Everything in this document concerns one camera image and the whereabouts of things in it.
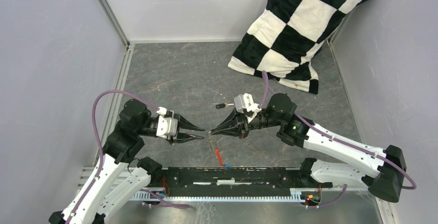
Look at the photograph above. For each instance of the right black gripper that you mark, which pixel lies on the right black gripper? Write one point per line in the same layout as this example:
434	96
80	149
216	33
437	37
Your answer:
235	125

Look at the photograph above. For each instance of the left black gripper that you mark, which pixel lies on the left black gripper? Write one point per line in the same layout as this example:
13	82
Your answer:
181	137

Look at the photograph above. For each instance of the black head key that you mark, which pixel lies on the black head key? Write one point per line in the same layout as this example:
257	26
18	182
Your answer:
223	105

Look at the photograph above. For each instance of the metal key holder plate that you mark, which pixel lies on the metal key holder plate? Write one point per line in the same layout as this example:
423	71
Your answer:
213	141

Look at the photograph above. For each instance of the red key tag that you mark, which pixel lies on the red key tag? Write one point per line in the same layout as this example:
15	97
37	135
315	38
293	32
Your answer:
218	154

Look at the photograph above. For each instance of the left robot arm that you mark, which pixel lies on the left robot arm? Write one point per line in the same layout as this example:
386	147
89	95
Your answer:
96	202

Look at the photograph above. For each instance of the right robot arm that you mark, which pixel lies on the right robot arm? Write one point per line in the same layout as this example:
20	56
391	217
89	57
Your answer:
381	171

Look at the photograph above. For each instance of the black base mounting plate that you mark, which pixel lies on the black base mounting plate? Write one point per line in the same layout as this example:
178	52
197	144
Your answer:
233	182

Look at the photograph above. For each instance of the black white checkered blanket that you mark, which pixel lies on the black white checkered blanket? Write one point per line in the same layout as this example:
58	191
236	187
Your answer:
284	39

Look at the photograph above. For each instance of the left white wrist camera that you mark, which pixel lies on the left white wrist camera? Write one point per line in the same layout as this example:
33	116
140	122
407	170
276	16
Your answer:
162	124

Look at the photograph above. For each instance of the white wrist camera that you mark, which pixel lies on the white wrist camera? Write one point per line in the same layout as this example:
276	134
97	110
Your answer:
162	124
244	104

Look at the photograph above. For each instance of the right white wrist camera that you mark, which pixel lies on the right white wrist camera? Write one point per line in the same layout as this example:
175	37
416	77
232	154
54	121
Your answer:
244	104

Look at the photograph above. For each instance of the slotted cable duct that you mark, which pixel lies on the slotted cable duct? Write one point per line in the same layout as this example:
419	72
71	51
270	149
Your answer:
295	196

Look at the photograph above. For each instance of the aluminium frame rail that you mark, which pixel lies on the aluminium frame rail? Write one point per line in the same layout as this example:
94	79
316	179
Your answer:
114	22

